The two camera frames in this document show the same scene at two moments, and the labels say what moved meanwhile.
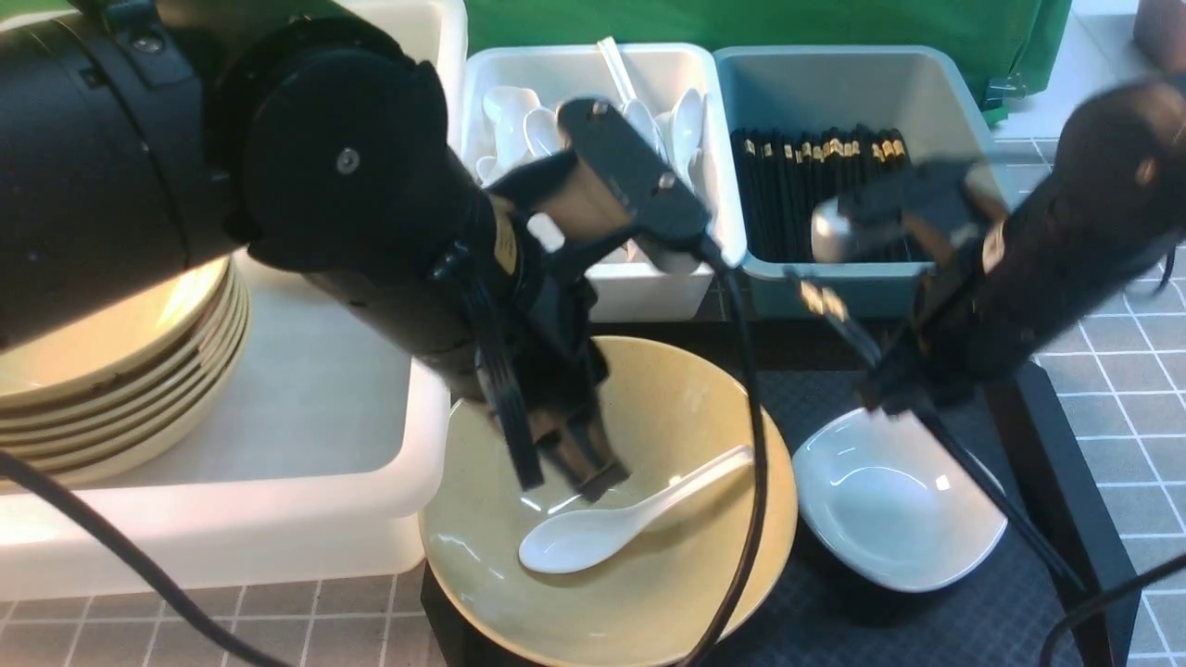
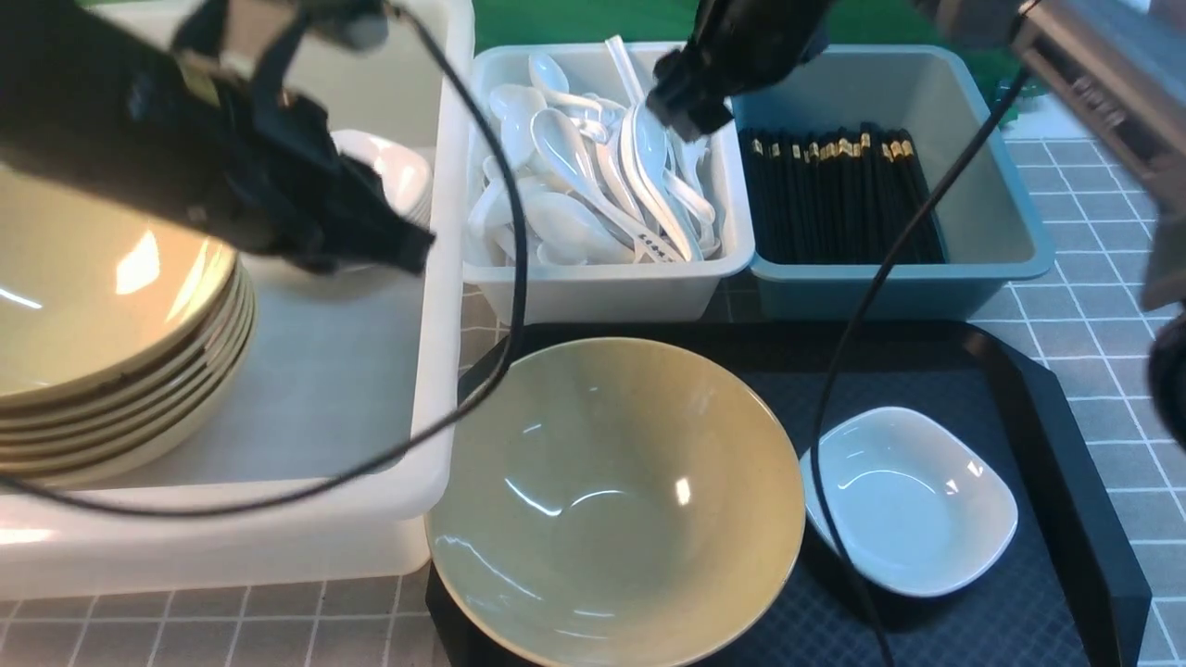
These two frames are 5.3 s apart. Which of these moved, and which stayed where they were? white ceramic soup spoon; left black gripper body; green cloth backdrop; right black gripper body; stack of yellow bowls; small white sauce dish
Moved: left black gripper body; right black gripper body; white ceramic soup spoon
Stayed: stack of yellow bowls; green cloth backdrop; small white sauce dish
